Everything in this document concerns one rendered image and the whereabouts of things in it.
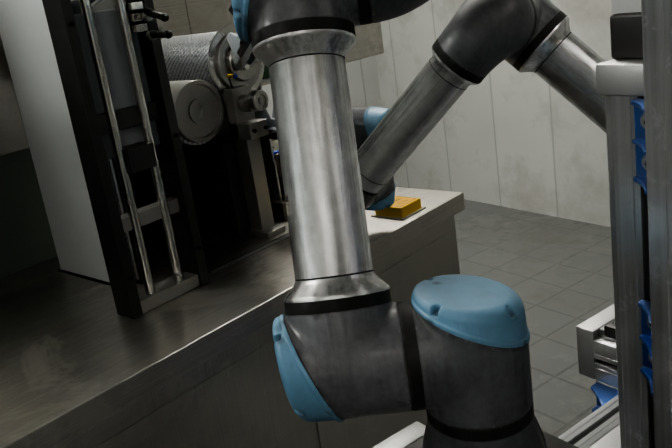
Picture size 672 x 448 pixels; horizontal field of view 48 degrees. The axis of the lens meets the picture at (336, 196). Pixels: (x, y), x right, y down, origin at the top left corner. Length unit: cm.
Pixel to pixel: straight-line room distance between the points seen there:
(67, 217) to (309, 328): 82
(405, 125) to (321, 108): 44
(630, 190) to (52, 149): 102
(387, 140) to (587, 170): 286
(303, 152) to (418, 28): 389
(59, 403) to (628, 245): 73
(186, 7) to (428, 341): 129
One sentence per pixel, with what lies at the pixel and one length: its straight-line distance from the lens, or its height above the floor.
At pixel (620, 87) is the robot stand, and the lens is 84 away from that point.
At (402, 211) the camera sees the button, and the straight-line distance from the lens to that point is 152.
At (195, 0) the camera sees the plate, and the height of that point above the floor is 138.
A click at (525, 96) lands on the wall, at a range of 417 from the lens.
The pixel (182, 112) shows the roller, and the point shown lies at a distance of 146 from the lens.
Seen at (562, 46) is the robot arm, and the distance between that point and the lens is 127.
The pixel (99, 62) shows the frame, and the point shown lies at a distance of 121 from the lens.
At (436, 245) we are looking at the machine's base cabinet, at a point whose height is 80.
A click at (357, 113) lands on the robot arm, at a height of 114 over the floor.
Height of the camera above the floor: 137
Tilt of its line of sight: 16 degrees down
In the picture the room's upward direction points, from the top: 8 degrees counter-clockwise
